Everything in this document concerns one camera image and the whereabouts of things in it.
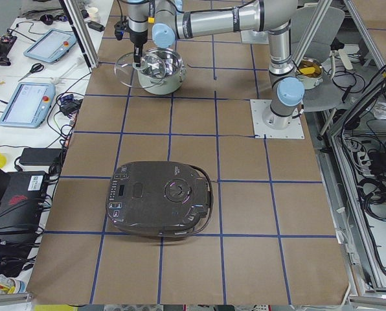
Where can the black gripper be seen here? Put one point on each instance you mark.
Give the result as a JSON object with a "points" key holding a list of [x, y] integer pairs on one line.
{"points": [[137, 37]]}

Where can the glass pot lid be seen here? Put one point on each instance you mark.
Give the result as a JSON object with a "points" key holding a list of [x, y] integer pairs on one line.
{"points": [[151, 72]]}

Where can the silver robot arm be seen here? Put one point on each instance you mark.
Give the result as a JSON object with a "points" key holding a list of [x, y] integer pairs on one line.
{"points": [[165, 22]]}

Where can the pale green electric pot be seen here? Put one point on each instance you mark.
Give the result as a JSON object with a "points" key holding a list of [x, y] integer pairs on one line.
{"points": [[175, 71]]}

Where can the small pot with corn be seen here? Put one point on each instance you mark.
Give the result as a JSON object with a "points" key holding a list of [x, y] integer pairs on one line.
{"points": [[310, 73]]}

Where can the white paper cup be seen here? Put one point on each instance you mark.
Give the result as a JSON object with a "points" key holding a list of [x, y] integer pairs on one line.
{"points": [[93, 14]]}

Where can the upper blue teach pendant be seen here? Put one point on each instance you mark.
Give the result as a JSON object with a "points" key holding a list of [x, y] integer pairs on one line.
{"points": [[52, 46]]}

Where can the blue teach pendant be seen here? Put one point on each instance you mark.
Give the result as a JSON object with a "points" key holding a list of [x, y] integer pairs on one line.
{"points": [[29, 105], [52, 46]]}

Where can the lower blue teach pendant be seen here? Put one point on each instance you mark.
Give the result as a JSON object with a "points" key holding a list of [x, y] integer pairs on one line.
{"points": [[29, 105]]}

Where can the dark brown rice cooker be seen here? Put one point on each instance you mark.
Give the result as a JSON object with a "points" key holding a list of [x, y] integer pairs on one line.
{"points": [[160, 198]]}

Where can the black power adapter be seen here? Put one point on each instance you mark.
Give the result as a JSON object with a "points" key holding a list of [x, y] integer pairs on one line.
{"points": [[39, 156]]}

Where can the grey chair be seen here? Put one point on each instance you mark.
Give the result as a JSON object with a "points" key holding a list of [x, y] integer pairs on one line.
{"points": [[326, 95]]}

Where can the black computer box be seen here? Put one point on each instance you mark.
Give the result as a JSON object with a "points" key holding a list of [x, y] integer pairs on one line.
{"points": [[24, 200]]}

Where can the aluminium frame post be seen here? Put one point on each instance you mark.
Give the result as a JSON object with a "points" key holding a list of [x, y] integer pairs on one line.
{"points": [[79, 28]]}

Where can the black handled scissors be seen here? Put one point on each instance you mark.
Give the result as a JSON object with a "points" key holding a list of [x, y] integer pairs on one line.
{"points": [[36, 67]]}

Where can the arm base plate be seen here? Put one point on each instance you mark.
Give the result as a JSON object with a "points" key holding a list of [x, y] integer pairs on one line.
{"points": [[267, 125], [254, 37]]}

